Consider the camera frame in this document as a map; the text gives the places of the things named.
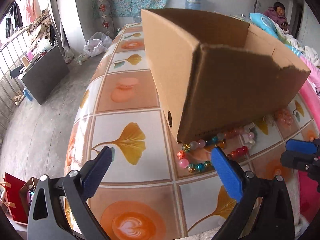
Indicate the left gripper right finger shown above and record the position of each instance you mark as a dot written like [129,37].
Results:
[275,217]

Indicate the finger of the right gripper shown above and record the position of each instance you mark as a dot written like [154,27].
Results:
[300,161]
[306,147]

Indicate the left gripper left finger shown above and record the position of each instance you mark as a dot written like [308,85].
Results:
[47,219]

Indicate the white fluffy towel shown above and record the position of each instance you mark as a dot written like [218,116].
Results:
[301,224]

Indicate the red gift bag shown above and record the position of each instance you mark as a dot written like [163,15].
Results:
[19,195]

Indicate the brown cardboard box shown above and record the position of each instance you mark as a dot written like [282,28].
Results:
[214,73]

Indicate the dark grey cabinet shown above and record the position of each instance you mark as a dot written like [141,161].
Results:
[44,75]

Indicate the turquoise pillow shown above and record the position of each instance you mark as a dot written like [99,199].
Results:
[272,28]

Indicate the person in purple jacket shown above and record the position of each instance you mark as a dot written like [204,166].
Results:
[277,14]

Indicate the white plastic bag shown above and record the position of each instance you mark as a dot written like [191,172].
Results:
[97,44]

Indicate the blue water jug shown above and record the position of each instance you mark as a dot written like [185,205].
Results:
[193,4]

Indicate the patterned hanging cloth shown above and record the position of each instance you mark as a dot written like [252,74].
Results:
[106,23]

